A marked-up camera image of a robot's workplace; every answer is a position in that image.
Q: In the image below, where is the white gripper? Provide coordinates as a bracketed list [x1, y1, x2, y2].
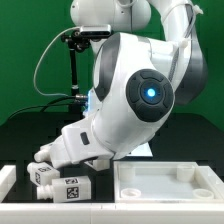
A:
[49, 117, 114, 168]

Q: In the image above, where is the white square tabletop part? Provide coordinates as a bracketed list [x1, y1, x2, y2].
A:
[114, 161, 224, 204]

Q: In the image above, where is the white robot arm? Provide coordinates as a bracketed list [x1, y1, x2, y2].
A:
[49, 0, 208, 168]

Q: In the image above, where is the white marker sheet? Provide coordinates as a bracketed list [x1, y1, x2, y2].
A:
[129, 143, 153, 157]

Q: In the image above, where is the white U-shaped fence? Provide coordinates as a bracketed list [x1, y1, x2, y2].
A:
[0, 164, 224, 224]

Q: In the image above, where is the black base cable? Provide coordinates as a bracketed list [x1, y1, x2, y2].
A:
[7, 94, 89, 122]

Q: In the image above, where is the grey camera cable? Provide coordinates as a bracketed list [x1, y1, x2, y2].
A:
[33, 26, 81, 98]

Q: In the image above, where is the black camera stand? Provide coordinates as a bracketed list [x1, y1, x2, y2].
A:
[61, 31, 90, 115]

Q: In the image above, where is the grey background camera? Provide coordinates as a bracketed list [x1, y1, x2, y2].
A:
[80, 24, 111, 38]

